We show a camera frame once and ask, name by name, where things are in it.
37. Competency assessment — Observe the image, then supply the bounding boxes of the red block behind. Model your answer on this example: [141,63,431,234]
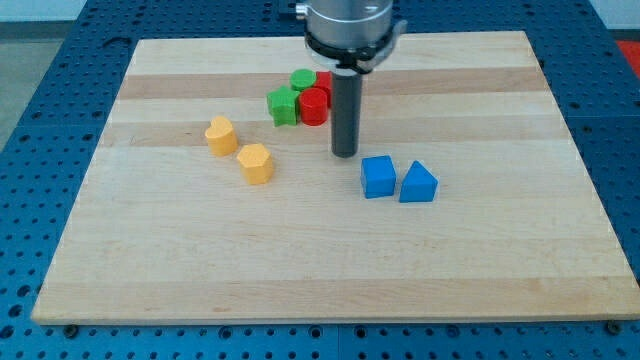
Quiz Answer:
[313,71,332,108]

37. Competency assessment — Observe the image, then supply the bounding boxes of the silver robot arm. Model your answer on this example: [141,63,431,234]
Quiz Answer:
[295,0,408,158]

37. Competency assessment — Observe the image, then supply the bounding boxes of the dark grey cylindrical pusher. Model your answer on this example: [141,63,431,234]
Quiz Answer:
[331,74,362,158]

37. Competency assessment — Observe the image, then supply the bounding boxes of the blue triangle block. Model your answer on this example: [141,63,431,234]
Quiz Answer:
[399,161,439,203]

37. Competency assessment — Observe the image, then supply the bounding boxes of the wooden board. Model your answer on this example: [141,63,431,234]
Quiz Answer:
[32,31,639,325]

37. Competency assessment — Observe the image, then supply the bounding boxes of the green star block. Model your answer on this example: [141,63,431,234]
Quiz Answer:
[266,86,300,127]

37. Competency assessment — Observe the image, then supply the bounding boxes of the green cylinder block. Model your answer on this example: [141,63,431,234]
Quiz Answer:
[289,69,317,91]

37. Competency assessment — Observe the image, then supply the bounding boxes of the blue cube block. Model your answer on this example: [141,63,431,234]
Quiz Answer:
[360,155,396,199]

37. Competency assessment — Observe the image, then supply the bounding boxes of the yellow hexagon block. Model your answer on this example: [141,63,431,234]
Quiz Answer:
[236,143,274,185]

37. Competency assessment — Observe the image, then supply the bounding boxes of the red cylinder block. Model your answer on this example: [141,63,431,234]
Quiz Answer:
[298,87,328,126]

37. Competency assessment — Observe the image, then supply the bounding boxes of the yellow heart block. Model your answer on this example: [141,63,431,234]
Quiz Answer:
[205,116,238,157]

